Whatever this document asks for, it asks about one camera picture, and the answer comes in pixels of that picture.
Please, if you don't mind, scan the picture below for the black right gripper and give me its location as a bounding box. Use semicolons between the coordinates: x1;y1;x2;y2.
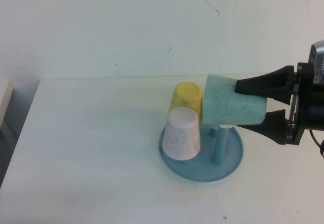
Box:
234;61;315;146

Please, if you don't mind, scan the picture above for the green marbled plastic cup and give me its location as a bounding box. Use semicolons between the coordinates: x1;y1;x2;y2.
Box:
201;73;268;126

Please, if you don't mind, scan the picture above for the yellow plastic cup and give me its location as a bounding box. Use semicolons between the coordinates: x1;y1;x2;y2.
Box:
167;82;204;123

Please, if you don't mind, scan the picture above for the white marbled plastic cup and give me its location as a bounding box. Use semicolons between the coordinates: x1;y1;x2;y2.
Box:
161;107;202;161

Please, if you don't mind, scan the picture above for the blue round cup stand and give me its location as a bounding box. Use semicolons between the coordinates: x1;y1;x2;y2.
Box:
158;124;244;183

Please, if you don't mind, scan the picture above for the white side table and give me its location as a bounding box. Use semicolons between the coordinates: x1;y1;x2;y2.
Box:
0;78;15;133

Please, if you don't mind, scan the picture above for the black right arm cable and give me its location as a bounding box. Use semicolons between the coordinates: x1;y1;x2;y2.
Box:
309;129;324;159

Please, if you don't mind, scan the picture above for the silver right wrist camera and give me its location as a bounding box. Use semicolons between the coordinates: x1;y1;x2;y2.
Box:
309;40;324;84

